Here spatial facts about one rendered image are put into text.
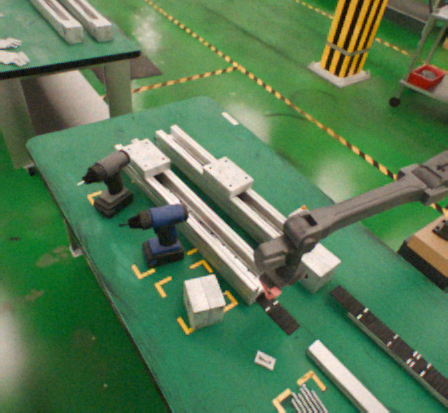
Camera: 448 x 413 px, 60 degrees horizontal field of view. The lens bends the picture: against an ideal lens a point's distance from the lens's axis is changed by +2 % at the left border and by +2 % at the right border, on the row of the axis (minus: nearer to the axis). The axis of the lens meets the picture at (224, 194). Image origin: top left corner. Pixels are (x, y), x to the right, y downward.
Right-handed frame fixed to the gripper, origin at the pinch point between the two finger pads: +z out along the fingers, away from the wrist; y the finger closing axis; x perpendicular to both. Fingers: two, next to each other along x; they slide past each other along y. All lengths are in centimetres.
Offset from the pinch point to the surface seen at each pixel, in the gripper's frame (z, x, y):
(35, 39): 12, -208, -11
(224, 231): 2.3, -26.3, -2.7
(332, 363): 7.4, 22.1, -0.6
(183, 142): 4, -75, -21
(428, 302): 10, 28, -43
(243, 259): 5.9, -16.0, -2.6
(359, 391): 7.4, 30.7, -0.6
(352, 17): 22, -178, -293
